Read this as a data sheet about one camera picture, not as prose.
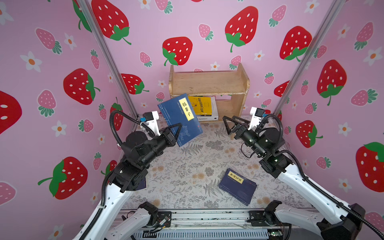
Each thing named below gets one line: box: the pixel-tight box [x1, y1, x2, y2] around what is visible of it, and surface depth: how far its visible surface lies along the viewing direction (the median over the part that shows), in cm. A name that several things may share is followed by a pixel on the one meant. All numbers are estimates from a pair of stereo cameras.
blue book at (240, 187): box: [218, 168, 258, 207], surface depth 85 cm
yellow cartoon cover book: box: [188, 96, 212, 116], surface depth 91 cm
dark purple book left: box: [135, 176, 147, 190], surface depth 85 cm
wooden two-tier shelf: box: [169, 63, 250, 141], surface depth 79 cm
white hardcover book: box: [196, 96, 219, 122], surface depth 92 cm
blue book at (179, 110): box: [157, 93, 203, 147], surface depth 59 cm
